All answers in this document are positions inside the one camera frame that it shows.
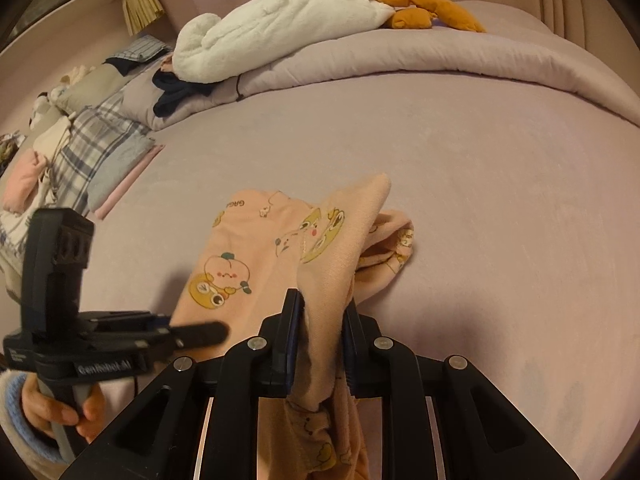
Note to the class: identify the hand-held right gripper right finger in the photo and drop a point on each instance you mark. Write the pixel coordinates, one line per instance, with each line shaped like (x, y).
(356, 352)

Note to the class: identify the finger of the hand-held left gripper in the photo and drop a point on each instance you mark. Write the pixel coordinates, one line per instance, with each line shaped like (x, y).
(205, 334)

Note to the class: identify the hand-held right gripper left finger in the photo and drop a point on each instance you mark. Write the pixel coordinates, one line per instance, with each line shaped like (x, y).
(295, 350)

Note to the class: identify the peach printed small garment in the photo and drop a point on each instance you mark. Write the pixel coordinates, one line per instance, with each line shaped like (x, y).
(240, 260)

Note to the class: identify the person's left hand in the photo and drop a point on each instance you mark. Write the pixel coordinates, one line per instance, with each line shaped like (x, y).
(92, 410)

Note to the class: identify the white checked cloth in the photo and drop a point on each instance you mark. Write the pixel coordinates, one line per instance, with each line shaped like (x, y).
(12, 255)

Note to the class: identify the pale pink garment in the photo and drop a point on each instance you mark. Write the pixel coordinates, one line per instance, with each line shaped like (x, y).
(22, 182)

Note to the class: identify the cream garment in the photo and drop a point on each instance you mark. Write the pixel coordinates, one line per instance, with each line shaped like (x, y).
(52, 140)

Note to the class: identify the folded grey plaid cloth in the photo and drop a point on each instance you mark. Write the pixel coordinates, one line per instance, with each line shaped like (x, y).
(87, 145)

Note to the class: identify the grey-green pillow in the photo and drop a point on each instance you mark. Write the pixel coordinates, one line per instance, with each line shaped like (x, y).
(90, 87)

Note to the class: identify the lilac bed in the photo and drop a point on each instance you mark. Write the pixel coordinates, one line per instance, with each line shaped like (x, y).
(500, 210)

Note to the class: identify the dark navy garment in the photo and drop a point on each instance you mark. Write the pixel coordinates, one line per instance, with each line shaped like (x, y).
(172, 92)

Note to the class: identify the blue checked shirt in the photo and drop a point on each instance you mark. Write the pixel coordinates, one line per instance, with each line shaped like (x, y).
(142, 50)

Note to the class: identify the grey duvet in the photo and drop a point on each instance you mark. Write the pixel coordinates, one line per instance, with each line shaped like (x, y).
(400, 55)

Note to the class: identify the white blanket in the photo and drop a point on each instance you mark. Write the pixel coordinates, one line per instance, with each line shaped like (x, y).
(280, 25)

